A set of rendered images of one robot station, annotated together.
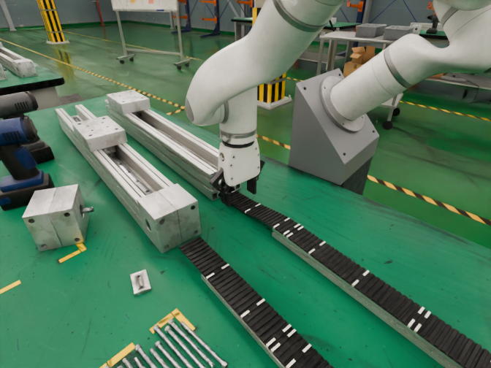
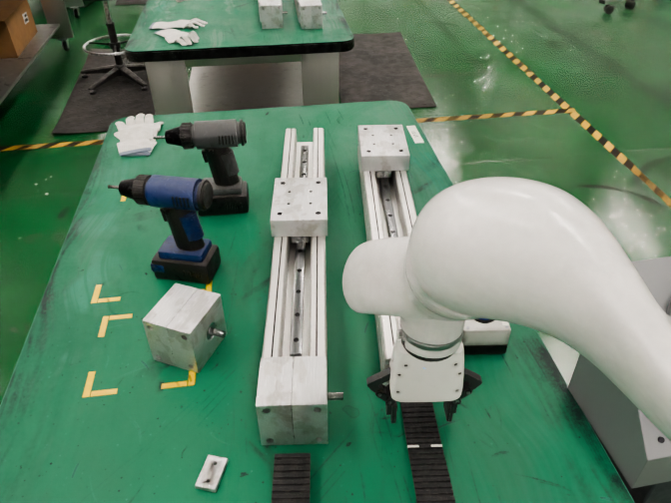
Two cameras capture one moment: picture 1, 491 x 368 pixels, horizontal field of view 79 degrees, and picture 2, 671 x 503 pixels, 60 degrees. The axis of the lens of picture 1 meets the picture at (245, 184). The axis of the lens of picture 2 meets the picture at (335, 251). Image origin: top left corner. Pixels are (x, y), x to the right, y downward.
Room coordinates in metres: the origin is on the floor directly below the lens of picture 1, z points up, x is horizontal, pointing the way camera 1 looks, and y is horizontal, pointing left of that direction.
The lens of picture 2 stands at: (0.13, -0.23, 1.54)
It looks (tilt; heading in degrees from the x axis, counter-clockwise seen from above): 38 degrees down; 39
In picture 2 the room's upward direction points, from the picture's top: 1 degrees counter-clockwise
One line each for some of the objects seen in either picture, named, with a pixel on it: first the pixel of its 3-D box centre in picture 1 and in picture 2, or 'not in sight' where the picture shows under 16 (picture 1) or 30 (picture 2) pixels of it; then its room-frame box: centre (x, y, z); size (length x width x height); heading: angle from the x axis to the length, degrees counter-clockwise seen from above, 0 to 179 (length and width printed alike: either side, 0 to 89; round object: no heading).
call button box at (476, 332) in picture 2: not in sight; (475, 325); (0.85, 0.03, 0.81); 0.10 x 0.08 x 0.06; 130
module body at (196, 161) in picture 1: (158, 135); (390, 229); (0.99, 0.31, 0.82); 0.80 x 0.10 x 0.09; 40
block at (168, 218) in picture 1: (174, 215); (302, 399); (0.53, 0.16, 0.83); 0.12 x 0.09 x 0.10; 130
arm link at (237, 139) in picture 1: (237, 133); (428, 330); (0.63, 0.02, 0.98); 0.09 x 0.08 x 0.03; 130
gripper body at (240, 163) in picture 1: (238, 157); (426, 361); (0.64, 0.02, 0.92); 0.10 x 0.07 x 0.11; 130
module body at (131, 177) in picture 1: (104, 150); (302, 231); (0.86, 0.45, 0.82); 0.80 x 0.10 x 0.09; 40
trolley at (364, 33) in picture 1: (358, 71); not in sight; (3.50, -1.27, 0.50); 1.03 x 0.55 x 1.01; 58
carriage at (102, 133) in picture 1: (100, 136); (301, 211); (0.86, 0.45, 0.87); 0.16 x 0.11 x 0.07; 40
